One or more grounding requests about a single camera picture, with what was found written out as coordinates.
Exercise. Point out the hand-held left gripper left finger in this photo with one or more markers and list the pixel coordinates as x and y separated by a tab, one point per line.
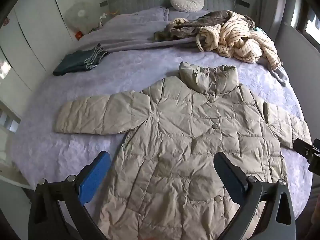
93	177

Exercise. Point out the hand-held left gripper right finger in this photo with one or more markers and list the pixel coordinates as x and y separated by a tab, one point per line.
231	180

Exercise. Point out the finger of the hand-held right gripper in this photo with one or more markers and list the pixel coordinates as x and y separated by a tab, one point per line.
303	147

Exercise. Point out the beige quilted puffer jacket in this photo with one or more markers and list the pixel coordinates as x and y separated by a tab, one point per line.
180	140

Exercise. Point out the bed with lavender cover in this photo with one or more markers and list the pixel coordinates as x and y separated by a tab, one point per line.
112	85

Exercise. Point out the folded dark blue jeans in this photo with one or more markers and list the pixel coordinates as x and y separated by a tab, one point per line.
78	60

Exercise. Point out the cream striped knit garment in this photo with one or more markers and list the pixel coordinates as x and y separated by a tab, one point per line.
236	38

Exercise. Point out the window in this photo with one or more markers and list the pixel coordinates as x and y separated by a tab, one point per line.
308	17

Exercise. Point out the lavender folded blanket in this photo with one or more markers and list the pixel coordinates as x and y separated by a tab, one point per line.
130	32

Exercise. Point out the white wardrobe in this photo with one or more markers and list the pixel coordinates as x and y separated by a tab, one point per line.
27	35

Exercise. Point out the brown grey fleece garment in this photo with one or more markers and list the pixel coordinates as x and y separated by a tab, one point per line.
190	26

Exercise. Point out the fan under plastic cover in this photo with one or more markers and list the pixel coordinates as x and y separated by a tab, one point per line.
78	17

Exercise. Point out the round white pleated pillow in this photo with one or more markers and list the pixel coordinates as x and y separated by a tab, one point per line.
187	0

